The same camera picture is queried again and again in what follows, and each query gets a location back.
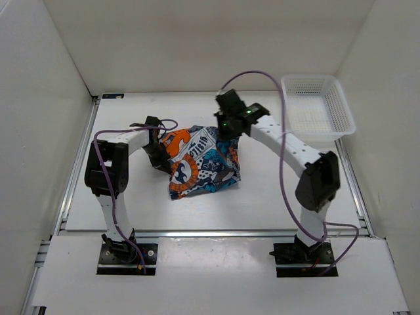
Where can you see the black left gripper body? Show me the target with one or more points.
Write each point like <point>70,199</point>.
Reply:
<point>157,154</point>

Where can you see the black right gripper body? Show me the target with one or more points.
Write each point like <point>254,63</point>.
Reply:
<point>226,129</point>

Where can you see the colourful patterned shorts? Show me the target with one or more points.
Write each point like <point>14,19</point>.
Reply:
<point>200,161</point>

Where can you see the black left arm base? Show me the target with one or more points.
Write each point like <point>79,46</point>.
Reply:
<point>119,258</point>

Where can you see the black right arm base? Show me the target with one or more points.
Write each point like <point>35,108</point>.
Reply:
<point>296,260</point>

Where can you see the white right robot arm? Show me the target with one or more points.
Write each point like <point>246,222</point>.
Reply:
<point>318,173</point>

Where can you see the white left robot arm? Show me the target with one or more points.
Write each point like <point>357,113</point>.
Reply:
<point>107,172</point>

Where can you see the white plastic mesh basket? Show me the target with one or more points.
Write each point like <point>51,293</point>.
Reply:
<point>317,109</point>

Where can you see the aluminium frame rail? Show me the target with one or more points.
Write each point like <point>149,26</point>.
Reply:
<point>213,254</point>

